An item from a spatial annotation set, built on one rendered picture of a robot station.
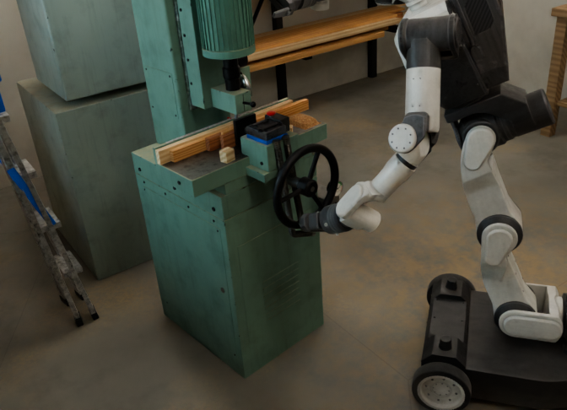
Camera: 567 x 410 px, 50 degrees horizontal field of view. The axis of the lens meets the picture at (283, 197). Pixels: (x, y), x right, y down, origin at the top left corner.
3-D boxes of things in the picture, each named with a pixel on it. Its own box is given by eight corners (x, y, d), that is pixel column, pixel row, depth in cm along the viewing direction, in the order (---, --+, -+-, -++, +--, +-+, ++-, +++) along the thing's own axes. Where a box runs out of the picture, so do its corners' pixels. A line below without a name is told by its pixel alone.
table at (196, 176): (212, 208, 183) (209, 191, 180) (157, 179, 203) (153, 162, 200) (347, 144, 217) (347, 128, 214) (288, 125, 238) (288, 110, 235)
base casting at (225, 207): (223, 222, 201) (219, 197, 196) (133, 173, 239) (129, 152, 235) (318, 175, 226) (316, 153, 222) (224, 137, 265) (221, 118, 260)
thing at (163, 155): (160, 165, 198) (158, 151, 196) (157, 164, 199) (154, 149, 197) (294, 112, 232) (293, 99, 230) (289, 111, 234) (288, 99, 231)
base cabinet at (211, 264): (244, 380, 234) (223, 223, 200) (162, 315, 273) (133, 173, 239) (325, 324, 260) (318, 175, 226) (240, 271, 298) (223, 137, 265)
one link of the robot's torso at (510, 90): (554, 115, 188) (534, 63, 183) (558, 131, 178) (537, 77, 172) (467, 146, 201) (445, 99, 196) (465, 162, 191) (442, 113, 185)
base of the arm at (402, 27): (464, 59, 165) (464, 16, 163) (456, 57, 154) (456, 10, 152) (409, 63, 172) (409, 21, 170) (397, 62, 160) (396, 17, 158)
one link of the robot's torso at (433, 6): (526, 56, 193) (484, -50, 182) (531, 92, 164) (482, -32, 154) (437, 93, 207) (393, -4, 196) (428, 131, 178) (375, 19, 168)
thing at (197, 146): (174, 163, 199) (172, 151, 197) (170, 161, 200) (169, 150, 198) (309, 109, 235) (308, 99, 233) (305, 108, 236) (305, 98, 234)
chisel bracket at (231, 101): (237, 119, 206) (234, 95, 202) (212, 110, 216) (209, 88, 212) (253, 113, 210) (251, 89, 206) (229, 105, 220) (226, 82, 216)
